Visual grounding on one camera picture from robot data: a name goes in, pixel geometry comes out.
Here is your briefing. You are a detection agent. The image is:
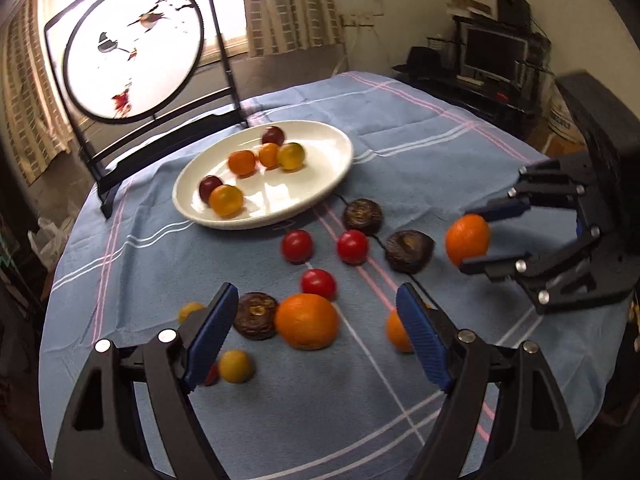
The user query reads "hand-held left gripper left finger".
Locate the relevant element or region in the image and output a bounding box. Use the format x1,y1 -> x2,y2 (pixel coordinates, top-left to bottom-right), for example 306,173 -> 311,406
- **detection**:
50,282 -> 240,480

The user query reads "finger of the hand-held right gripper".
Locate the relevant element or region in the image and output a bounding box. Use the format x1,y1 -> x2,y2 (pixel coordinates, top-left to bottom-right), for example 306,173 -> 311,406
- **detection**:
459,227 -> 626,316
465,156 -> 597,224

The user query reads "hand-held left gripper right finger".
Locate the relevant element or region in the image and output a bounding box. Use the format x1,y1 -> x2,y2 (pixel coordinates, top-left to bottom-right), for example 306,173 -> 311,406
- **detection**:
395,282 -> 583,480

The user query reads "orange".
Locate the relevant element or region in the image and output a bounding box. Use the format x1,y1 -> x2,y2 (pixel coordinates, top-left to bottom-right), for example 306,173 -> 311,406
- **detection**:
386,307 -> 416,353
445,214 -> 492,267
274,293 -> 342,351

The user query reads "yellow tomato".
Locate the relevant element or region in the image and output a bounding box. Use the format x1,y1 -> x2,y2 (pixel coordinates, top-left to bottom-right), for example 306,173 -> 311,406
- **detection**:
178,302 -> 207,325
218,350 -> 255,384

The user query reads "dark brown water chestnut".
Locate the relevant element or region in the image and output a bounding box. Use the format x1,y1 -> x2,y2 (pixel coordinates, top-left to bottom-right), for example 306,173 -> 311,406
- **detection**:
384,230 -> 436,275
234,292 -> 280,342
342,199 -> 385,236

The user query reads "white oval plate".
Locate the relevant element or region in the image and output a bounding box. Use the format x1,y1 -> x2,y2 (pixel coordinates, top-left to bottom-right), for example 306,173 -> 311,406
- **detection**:
172,120 -> 355,231

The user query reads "white bucket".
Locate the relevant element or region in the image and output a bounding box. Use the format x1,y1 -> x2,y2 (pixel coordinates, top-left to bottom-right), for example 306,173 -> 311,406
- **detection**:
545,77 -> 583,143

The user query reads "black monitor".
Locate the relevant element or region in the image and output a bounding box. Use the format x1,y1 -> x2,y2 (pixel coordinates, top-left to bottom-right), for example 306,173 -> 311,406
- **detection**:
462,25 -> 530,83

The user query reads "black hat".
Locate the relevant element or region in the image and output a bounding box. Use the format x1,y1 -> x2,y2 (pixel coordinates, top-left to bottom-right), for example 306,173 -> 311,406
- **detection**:
392,46 -> 451,77

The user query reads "black box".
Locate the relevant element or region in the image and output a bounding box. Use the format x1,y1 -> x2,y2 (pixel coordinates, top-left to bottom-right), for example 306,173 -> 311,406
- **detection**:
495,0 -> 532,26

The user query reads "white plastic bag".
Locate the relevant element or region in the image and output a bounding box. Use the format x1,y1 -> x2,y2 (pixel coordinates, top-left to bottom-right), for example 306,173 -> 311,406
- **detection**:
27,217 -> 68,271

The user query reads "yellow-green tomato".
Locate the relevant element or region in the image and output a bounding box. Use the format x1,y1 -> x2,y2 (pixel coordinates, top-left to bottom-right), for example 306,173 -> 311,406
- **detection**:
277,143 -> 306,171

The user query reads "stack of papers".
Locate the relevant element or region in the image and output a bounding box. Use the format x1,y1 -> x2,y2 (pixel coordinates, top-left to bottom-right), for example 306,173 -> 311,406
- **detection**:
447,0 -> 493,18

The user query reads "round painted screen black stand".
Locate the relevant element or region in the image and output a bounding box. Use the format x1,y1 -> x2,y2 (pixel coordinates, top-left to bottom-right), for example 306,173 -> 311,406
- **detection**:
44,0 -> 250,219

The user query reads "beige checked curtain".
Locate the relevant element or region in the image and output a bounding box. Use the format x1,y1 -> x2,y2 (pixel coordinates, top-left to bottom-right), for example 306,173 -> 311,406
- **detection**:
0,0 -> 76,186
240,0 -> 346,58

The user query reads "bright window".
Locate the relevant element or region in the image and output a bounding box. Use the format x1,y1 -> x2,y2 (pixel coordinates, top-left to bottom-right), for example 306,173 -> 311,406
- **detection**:
37,0 -> 251,61

